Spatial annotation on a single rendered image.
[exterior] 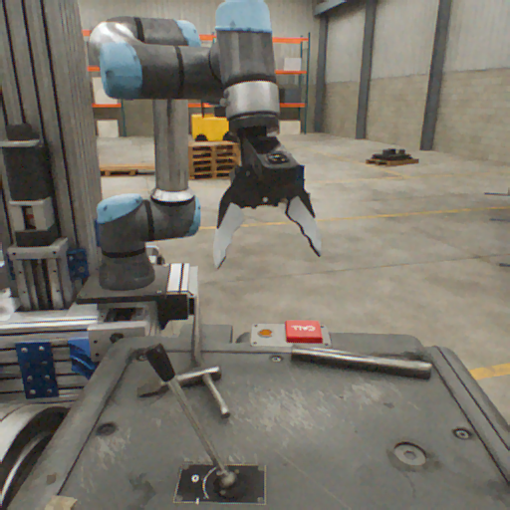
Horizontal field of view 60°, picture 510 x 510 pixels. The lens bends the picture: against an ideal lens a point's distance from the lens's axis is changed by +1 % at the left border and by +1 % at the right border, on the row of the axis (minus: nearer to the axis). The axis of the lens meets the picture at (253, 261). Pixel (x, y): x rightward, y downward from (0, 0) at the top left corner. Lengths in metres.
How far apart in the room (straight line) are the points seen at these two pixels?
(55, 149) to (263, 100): 0.85
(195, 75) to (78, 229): 0.80
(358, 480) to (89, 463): 0.29
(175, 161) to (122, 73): 0.49
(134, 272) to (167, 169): 0.28
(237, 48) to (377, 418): 0.51
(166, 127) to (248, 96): 0.53
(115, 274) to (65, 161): 0.37
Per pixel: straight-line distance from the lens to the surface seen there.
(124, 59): 0.69
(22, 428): 0.68
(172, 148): 1.14
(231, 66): 0.64
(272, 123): 0.62
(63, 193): 1.38
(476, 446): 0.61
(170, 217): 1.19
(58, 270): 1.36
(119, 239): 1.18
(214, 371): 0.64
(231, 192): 0.60
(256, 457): 0.54
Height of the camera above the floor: 1.63
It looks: 20 degrees down
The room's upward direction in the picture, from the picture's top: straight up
